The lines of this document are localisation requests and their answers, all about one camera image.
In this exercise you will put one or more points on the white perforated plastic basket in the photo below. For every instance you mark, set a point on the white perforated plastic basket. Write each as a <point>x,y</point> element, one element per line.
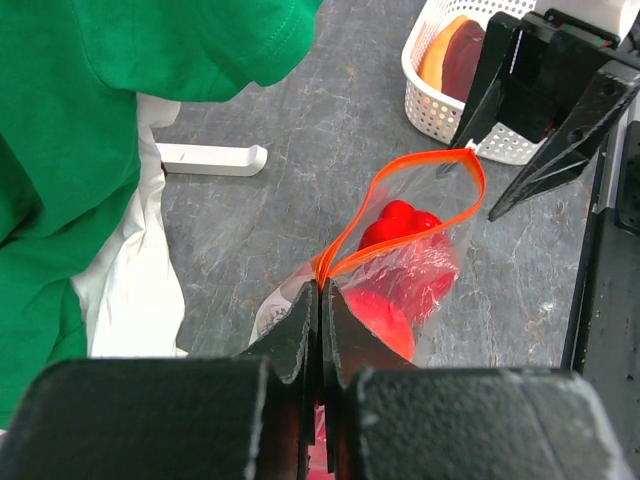
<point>438,115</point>

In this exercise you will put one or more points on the silver clothes rack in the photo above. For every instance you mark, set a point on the silver clothes rack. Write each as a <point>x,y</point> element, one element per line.
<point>213,160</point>

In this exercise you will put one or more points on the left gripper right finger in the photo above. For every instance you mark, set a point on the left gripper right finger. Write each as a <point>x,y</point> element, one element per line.
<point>387,418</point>

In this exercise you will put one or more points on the white garment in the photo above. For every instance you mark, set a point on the white garment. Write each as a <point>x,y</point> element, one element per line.
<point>131,299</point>

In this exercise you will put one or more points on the red apple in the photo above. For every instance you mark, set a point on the red apple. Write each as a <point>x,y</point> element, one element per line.
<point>397,219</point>
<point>382,317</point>
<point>416,276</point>

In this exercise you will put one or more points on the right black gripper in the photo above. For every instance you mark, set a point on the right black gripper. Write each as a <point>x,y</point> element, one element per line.
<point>547,71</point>

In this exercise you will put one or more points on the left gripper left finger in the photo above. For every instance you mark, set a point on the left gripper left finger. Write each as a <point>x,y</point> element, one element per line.
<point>249,416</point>

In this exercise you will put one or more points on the clear orange zip top bag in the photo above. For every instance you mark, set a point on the clear orange zip top bag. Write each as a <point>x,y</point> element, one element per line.
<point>450,184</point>

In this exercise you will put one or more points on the green t-shirt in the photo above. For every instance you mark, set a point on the green t-shirt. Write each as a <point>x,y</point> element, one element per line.
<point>71,72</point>

